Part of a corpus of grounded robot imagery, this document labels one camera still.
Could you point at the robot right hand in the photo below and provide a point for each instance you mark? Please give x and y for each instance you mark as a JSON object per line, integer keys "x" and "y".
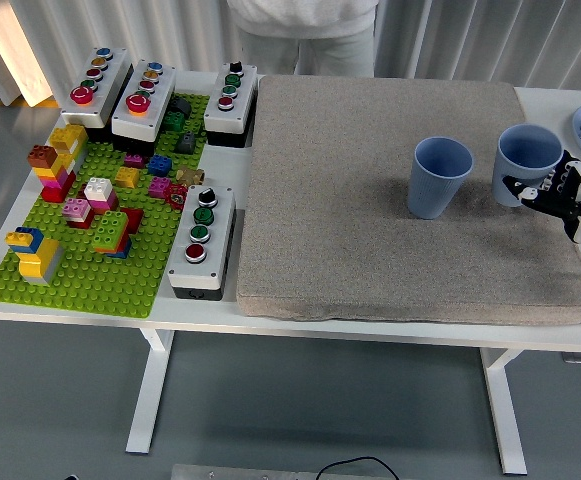
{"x": 570, "y": 200}

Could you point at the blue ribbed cup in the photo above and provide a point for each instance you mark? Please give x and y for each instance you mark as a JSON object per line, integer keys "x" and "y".
{"x": 512, "y": 167}
{"x": 430, "y": 195}

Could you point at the white table leg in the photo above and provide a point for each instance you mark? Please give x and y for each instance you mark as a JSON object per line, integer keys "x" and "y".
{"x": 505, "y": 410}
{"x": 145, "y": 400}

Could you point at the white pleated curtain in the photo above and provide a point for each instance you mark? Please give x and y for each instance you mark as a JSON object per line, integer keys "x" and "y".
{"x": 495, "y": 35}

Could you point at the green studded baseplate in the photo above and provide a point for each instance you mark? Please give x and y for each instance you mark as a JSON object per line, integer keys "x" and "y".
{"x": 95, "y": 285}

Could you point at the blue yellow grey brick stack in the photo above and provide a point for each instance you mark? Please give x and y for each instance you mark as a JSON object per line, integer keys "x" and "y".
{"x": 40, "y": 260}

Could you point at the grey-brown foam mat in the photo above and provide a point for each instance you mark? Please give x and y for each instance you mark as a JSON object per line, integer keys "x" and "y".
{"x": 330, "y": 200}

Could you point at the green-topped brick stack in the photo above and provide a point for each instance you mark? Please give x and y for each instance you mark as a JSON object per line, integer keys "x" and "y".
{"x": 110, "y": 230}

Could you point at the pink white red brick stack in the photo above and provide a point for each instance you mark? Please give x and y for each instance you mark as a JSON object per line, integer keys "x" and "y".
{"x": 76, "y": 207}

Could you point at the four-button control box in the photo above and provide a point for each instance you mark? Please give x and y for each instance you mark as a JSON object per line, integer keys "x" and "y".
{"x": 220, "y": 235}
{"x": 242, "y": 95}

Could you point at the white and pink brick stack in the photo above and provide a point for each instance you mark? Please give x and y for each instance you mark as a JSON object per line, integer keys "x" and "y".
{"x": 97, "y": 189}

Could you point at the red valve handwheel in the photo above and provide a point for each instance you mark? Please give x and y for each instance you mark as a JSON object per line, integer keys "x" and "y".
{"x": 176, "y": 196}

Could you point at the brown-topped brick tower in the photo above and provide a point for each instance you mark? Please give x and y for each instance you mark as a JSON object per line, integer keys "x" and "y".
{"x": 42, "y": 156}

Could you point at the small magenta brick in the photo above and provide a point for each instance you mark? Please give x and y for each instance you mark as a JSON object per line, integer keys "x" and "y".
{"x": 134, "y": 161}

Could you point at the brass pipe fitting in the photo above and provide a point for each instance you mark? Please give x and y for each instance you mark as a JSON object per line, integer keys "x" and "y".
{"x": 190, "y": 176}

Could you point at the person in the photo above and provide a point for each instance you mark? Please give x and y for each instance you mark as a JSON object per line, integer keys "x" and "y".
{"x": 295, "y": 20}

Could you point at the yellow and white brick tower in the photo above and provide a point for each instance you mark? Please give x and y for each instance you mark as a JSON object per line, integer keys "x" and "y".
{"x": 67, "y": 137}

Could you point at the dark green brick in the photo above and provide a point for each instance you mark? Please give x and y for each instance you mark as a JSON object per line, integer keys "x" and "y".
{"x": 174, "y": 122}

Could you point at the dark grey curved piece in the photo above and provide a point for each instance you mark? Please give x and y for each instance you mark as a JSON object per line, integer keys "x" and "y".
{"x": 181, "y": 106}

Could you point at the five-button control box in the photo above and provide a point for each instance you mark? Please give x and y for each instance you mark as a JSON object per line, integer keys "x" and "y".
{"x": 162, "y": 89}
{"x": 115, "y": 80}

